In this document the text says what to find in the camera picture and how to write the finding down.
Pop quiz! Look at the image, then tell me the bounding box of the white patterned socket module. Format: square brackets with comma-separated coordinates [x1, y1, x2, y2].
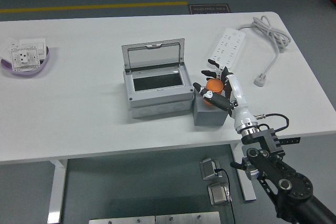
[9, 45, 41, 72]

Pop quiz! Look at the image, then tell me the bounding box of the white power strip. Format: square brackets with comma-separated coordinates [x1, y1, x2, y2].
[207, 27, 246, 74]

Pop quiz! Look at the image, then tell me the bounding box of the metal foot pedal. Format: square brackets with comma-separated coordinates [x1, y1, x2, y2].
[199, 157, 223, 182]
[207, 182, 233, 207]

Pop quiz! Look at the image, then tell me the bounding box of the white table leg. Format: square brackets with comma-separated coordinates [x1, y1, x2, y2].
[229, 142, 257, 203]
[47, 158, 68, 224]

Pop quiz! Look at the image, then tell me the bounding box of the white power cord with plug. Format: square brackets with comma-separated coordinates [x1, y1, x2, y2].
[236, 15, 292, 88]

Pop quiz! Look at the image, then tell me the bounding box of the black table control panel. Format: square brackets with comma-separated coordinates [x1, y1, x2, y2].
[277, 136, 301, 145]

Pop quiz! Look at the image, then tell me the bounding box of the black pedal cable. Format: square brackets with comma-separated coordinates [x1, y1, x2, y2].
[214, 168, 236, 224]

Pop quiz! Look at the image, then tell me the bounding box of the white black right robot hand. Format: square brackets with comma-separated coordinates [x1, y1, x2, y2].
[193, 58, 257, 132]

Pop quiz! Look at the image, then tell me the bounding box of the purple shallow bowl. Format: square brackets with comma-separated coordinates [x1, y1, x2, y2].
[0, 45, 51, 77]

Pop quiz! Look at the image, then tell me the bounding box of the orange cylinder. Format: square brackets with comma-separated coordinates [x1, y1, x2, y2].
[205, 78, 224, 106]

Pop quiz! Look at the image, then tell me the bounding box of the white wall switch panel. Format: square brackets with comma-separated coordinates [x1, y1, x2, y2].
[18, 37, 47, 61]

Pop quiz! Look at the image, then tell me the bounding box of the grey holder block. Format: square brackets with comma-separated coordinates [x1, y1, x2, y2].
[192, 91, 232, 127]

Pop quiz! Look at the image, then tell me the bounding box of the dark floor sign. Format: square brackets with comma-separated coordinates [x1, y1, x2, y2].
[187, 3, 232, 15]

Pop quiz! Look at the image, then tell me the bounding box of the grey box with clear lid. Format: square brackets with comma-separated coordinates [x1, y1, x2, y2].
[121, 38, 195, 119]

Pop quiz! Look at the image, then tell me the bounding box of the white printed card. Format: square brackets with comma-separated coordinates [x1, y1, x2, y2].
[0, 38, 20, 61]

